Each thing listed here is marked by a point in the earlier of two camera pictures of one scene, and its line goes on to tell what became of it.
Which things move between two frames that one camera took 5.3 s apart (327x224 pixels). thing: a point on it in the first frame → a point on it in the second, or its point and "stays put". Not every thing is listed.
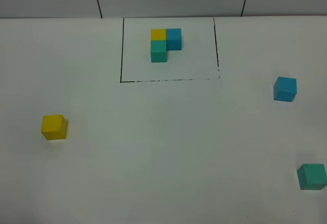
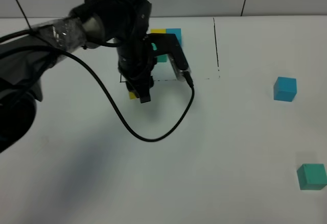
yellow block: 54,127 → 132,95
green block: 311,176 stays put
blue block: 285,89 stays put
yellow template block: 158,34 stays put
